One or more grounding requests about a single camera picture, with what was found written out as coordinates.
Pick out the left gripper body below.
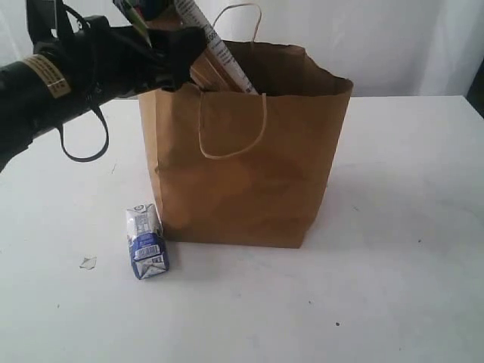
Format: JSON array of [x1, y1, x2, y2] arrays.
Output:
[[26, 0, 178, 101]]

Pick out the spaghetti packet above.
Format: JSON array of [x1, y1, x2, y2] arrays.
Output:
[[113, 1, 257, 95]]

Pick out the small clear plastic scrap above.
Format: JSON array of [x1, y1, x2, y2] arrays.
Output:
[[79, 256, 97, 270]]

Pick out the black strap cable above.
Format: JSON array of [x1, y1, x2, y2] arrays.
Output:
[[56, 3, 111, 163]]

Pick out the small milk carton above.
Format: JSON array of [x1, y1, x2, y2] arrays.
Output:
[[126, 203, 170, 280]]

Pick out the brown paper bag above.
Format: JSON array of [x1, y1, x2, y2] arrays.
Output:
[[139, 42, 353, 249]]

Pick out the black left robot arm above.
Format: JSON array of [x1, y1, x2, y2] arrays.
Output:
[[1, 1, 206, 165]]

